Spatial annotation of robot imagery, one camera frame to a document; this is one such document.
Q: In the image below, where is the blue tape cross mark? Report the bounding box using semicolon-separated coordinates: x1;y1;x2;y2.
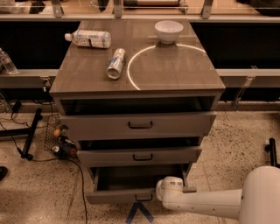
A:
125;202;154;224

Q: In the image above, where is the black shoe tip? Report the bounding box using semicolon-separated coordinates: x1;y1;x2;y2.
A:
0;166;8;181

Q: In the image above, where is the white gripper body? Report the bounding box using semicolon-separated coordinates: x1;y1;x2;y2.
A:
156;176;197;201

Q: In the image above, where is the black power cable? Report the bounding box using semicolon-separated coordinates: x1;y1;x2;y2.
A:
0;100;88;221

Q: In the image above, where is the white plastic bottle lying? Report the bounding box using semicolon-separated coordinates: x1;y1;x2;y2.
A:
65;30;111;49

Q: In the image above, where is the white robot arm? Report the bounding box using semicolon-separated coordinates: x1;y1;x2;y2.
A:
156;166;280;224

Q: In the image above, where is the grey drawer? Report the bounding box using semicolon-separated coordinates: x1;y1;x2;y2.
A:
60;112;217;141
86;164;189;204
78;146;202;167

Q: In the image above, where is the white ceramic bowl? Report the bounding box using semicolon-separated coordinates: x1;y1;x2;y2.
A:
155;20;184;44

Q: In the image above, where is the black floor stand right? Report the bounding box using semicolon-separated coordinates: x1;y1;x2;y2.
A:
264;137;280;168

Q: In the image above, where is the clear water bottle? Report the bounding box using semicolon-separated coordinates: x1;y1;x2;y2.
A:
0;48;18;74

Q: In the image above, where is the grey wooden drawer cabinet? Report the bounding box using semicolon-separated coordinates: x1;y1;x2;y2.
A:
48;18;227;176

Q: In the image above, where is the black floor stand left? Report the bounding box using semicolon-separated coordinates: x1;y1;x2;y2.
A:
0;108;43;160

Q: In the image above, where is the wire basket with objects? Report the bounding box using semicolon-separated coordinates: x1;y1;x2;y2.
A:
44;114;78;158

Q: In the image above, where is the silver drink can lying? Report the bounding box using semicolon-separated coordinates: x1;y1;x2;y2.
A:
106;48;126;80

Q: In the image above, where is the black floor stand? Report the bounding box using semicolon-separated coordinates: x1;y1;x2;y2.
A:
0;108;43;160
264;137;280;168

